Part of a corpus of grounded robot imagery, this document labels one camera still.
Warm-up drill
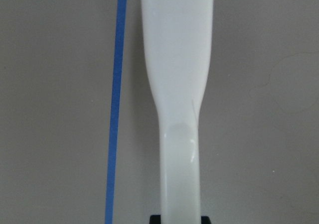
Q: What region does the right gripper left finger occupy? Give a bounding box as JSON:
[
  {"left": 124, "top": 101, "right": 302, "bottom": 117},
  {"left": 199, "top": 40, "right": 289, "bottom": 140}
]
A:
[{"left": 149, "top": 215, "right": 161, "bottom": 224}]

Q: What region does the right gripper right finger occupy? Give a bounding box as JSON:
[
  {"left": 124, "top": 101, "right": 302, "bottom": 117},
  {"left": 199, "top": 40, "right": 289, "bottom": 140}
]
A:
[{"left": 201, "top": 216, "right": 211, "bottom": 224}]

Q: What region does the beige hand brush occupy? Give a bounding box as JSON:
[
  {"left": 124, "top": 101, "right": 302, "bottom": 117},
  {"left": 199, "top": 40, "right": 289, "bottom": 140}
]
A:
[{"left": 141, "top": 0, "right": 213, "bottom": 224}]

